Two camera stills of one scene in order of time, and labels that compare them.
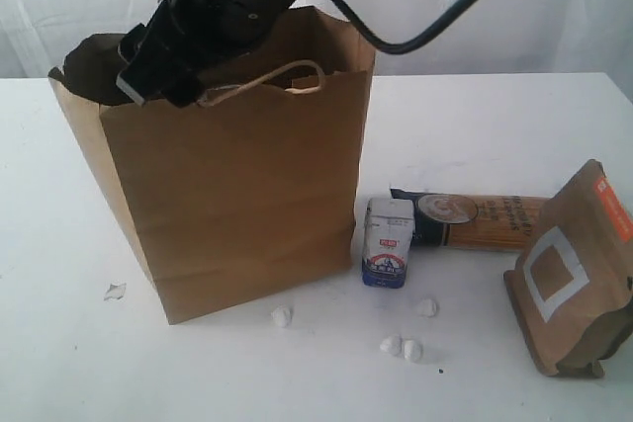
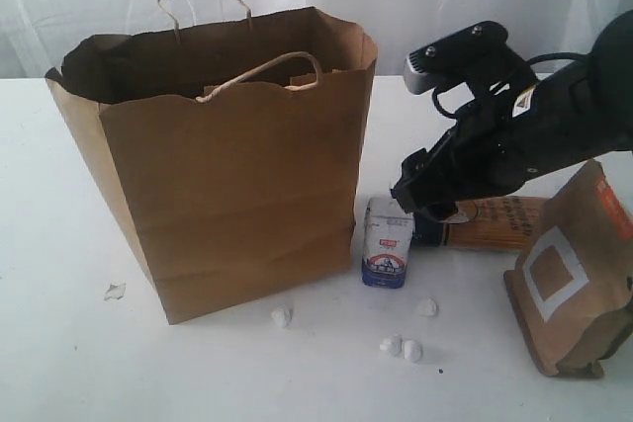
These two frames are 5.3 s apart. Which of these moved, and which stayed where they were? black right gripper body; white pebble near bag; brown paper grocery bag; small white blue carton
Moved: black right gripper body
Stayed: brown paper grocery bag; white pebble near bag; small white blue carton
